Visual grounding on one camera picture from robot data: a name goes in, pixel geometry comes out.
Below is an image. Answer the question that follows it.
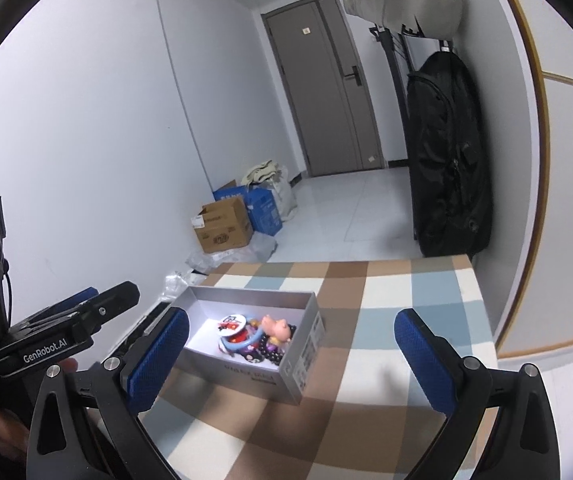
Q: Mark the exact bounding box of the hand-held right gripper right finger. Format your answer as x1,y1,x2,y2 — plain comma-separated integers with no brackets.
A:
393,308,562,480

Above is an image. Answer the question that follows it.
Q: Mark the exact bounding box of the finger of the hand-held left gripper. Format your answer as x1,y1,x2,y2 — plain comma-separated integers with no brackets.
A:
16,286,100,327
73,281,141,335

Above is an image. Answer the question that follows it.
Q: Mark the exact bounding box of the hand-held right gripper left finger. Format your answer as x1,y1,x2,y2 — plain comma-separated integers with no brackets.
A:
26,306,190,480

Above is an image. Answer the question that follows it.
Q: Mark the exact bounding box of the white round badge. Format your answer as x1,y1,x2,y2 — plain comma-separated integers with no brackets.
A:
211,313,248,336

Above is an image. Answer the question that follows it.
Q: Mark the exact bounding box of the blue ring bracelet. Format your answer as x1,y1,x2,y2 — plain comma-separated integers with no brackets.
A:
219,327,268,359

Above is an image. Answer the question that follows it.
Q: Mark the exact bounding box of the grey cardboard box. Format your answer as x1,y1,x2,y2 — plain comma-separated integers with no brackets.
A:
179,287,326,406

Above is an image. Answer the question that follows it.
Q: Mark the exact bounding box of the small pig figure charm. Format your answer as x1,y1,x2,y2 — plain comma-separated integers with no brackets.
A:
259,314,295,346

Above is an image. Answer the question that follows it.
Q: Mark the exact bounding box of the person's left hand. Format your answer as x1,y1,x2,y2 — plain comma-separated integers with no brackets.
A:
0,357,80,467

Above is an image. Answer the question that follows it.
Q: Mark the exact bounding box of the clear plastic wrapping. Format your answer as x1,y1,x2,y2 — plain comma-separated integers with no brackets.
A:
186,236,278,274
164,270,208,307

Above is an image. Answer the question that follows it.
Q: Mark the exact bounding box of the checkered tablecloth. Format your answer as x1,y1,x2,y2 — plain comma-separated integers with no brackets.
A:
159,254,499,480

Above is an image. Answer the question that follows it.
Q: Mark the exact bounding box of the brown cardboard box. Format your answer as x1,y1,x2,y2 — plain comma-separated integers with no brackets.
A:
191,196,255,255

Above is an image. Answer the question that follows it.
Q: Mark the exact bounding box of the small blue box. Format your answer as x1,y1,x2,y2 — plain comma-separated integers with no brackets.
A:
213,182,247,206

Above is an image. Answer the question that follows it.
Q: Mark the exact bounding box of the large blue box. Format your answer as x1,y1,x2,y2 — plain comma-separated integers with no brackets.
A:
244,187,285,236

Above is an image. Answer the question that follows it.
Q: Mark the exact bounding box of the large black bag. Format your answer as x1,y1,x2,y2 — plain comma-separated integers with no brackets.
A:
405,50,493,260

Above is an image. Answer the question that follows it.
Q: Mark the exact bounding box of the white cloth bag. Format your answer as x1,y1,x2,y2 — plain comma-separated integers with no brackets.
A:
269,167,300,222

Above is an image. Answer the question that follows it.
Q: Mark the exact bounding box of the grey door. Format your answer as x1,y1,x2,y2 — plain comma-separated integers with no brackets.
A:
261,0,385,179

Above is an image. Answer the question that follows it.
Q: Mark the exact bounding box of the black coat rack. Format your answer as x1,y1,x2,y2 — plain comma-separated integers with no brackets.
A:
369,22,459,111

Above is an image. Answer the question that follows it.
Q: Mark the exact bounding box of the black beaded bracelet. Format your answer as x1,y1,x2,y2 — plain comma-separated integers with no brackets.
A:
259,325,298,364

